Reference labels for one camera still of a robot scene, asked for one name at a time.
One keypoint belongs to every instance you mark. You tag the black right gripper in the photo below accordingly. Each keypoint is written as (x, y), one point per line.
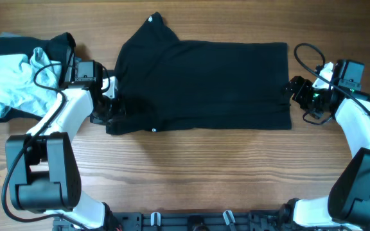
(305, 86)

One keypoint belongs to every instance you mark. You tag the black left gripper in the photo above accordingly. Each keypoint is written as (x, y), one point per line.
(121, 110)

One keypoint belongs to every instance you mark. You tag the black t-shirt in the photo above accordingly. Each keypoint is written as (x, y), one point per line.
(164, 83)

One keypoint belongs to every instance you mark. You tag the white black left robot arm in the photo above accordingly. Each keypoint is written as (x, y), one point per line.
(43, 180)

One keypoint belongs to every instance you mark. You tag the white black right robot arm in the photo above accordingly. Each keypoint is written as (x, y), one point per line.
(348, 203)

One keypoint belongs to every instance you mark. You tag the folded black garment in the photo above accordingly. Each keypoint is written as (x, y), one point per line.
(60, 48)

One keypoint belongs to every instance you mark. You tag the crumpled light grey garment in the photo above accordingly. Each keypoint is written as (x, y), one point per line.
(20, 78)

